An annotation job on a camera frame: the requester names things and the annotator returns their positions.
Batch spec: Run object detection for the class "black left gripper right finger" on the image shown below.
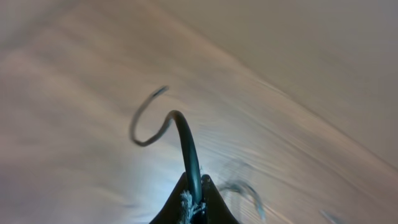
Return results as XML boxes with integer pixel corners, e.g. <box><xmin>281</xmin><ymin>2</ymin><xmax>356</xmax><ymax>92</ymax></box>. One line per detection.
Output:
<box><xmin>198</xmin><ymin>174</ymin><xmax>239</xmax><ymax>224</ymax></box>

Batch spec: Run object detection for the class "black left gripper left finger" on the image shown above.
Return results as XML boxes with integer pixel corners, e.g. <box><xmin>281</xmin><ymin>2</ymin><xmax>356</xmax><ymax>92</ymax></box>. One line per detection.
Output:
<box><xmin>149</xmin><ymin>173</ymin><xmax>188</xmax><ymax>224</ymax></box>

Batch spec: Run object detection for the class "black cable bundle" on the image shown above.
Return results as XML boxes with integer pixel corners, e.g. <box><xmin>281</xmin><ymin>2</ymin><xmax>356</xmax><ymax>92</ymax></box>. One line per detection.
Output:
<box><xmin>129</xmin><ymin>85</ymin><xmax>205</xmax><ymax>206</ymax></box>

